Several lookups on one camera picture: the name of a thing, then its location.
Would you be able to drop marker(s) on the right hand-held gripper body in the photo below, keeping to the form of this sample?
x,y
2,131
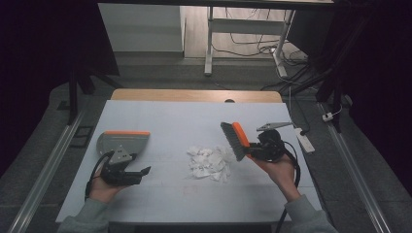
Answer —
x,y
273,145

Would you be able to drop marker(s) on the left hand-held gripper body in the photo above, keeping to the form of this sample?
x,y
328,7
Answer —
x,y
115,176

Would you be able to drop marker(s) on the orange brush with grey bristles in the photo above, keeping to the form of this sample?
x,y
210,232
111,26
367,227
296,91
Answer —
x,y
234,140

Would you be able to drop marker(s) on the grey dustpan with orange edge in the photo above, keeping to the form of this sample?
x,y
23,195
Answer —
x,y
129,142

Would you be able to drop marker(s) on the group of white paper scraps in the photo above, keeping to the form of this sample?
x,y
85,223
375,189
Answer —
x,y
209,163

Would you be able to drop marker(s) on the person's left hand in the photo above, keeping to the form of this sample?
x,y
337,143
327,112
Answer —
x,y
100,192

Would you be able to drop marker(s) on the person's right hand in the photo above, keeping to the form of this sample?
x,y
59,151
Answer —
x,y
281,174

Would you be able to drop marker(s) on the white power strip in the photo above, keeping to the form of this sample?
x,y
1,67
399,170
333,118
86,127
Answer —
x,y
305,141

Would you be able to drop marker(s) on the pale blue table mat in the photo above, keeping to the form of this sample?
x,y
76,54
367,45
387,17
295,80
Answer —
x,y
162,113

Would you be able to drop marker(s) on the small white adapter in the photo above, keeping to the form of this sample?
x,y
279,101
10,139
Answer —
x,y
327,116

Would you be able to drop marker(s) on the wooden table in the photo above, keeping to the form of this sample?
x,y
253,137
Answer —
x,y
194,95

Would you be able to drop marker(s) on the black metal stand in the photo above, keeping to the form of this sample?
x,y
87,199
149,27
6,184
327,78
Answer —
x,y
333,87
73,97

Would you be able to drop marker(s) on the dark curtain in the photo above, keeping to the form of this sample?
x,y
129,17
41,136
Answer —
x,y
39,48
382,81

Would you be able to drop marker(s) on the white cabinet panel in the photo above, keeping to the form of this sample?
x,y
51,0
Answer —
x,y
142,27

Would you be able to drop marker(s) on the black rectangular floor frame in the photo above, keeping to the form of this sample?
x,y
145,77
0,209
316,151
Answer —
x,y
82,136

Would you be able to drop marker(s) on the aluminium rail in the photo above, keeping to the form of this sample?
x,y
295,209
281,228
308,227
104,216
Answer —
x,y
356,171
48,171

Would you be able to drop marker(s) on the white metal desk frame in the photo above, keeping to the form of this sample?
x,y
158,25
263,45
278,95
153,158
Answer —
x,y
246,26

